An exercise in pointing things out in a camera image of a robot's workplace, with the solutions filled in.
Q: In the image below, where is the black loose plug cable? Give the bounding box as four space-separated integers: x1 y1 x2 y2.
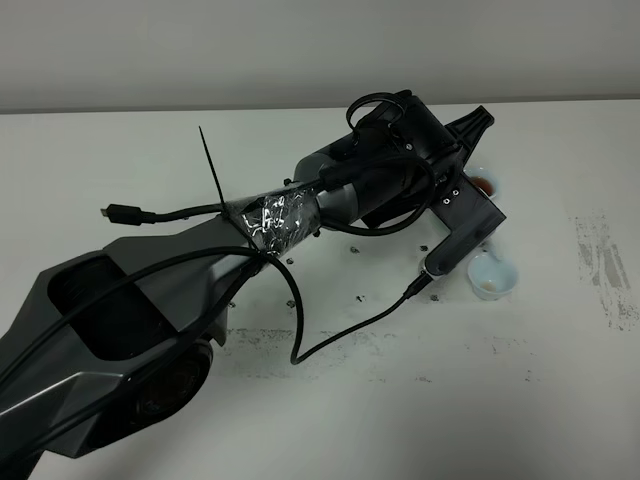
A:
98 199 226 227

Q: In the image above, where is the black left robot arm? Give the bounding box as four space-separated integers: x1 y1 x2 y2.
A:
1 90 504 478

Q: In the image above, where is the far light blue teacup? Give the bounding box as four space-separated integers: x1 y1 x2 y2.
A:
464 167 500 201

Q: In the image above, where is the light blue teacup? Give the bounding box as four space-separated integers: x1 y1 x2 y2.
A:
467 252 519 301
464 167 500 201

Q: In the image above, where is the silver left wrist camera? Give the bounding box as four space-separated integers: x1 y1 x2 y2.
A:
424 174 506 278

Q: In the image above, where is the light blue porcelain teapot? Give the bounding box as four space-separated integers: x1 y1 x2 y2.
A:
480 239 506 262

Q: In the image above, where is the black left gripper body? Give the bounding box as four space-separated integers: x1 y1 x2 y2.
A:
364 104 494 228

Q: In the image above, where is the black cable tie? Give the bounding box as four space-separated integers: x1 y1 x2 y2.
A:
198 125 229 218

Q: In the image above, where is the near light blue teacup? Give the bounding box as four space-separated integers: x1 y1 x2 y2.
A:
467 252 519 301

